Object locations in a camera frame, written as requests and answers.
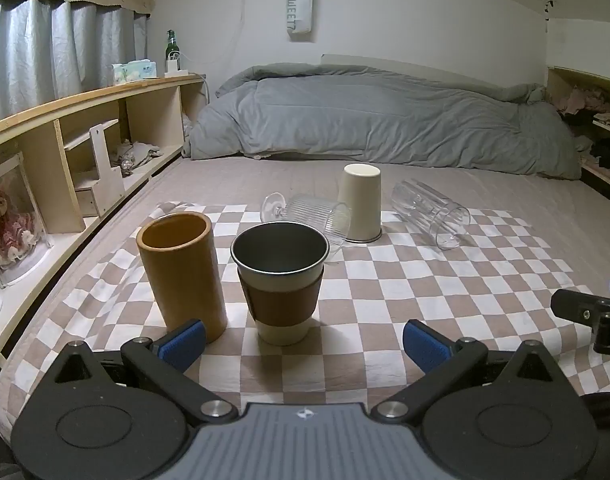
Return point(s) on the grey duvet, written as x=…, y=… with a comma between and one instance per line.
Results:
x=360, y=120

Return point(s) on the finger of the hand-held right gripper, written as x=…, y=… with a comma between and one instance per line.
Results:
x=585, y=305

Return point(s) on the pink crumpled clothes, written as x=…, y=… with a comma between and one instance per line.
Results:
x=582, y=100

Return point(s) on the brown white checkered cloth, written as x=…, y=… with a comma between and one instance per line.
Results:
x=435, y=285

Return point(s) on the plush doll in pink dress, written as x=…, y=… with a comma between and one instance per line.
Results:
x=5, y=225

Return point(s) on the metal cup with brown sleeve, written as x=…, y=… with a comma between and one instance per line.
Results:
x=280, y=302

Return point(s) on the black clothes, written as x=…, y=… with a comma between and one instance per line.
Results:
x=607, y=155

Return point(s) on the white hanging fabric bag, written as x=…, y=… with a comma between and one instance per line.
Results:
x=300, y=10

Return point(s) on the brown bamboo cup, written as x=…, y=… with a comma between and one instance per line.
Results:
x=180, y=280

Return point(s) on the green glass bottle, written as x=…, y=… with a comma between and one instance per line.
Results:
x=172, y=47

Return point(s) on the grey crumpled clothes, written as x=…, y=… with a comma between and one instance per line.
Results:
x=140, y=152

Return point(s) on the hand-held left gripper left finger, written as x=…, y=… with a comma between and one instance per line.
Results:
x=182, y=344

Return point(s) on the long wooden bedside shelf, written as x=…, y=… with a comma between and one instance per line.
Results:
x=150, y=105

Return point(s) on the grey curtain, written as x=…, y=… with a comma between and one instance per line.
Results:
x=35, y=60

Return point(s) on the white charger box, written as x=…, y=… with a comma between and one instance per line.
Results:
x=174, y=67

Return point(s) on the wooden clothes shelf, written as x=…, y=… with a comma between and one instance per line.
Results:
x=555, y=85

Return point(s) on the green tissue box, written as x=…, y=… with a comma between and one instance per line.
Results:
x=135, y=72

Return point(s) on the clear ribbed stemmed glass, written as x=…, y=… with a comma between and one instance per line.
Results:
x=307, y=212

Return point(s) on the clear ribbed tumbler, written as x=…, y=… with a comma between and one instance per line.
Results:
x=425, y=210

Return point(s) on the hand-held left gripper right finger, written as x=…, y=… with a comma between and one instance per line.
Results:
x=426, y=346

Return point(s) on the black wall hook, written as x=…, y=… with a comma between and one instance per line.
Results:
x=548, y=7

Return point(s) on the cream plastic cup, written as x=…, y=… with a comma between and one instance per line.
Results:
x=362, y=200

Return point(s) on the teddy bear in case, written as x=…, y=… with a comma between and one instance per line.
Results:
x=15, y=180

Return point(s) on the light wooden stand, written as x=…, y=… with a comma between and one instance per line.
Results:
x=102, y=170

